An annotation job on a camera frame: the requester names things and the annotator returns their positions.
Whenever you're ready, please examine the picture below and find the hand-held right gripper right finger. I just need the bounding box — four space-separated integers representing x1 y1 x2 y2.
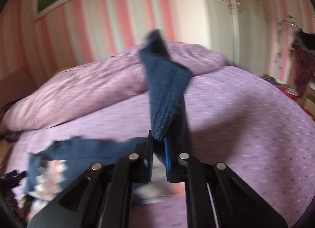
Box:
163 137 288 228

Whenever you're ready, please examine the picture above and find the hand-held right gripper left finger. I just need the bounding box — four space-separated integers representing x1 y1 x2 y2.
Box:
28 130 155 228

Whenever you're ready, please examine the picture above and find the navy blue sock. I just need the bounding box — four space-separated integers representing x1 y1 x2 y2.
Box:
23 30 194 200

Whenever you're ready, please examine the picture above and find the purple dotted bed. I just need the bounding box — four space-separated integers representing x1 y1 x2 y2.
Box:
0 67 315 228

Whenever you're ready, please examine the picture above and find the purple dotted pillow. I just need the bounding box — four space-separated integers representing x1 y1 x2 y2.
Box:
1 41 228 132

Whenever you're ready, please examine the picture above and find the dark cloth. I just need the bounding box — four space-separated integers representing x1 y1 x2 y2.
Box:
0 170 26 219

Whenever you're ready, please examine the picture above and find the dark hanging garment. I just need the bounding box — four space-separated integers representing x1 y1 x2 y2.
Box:
292 28 315 97

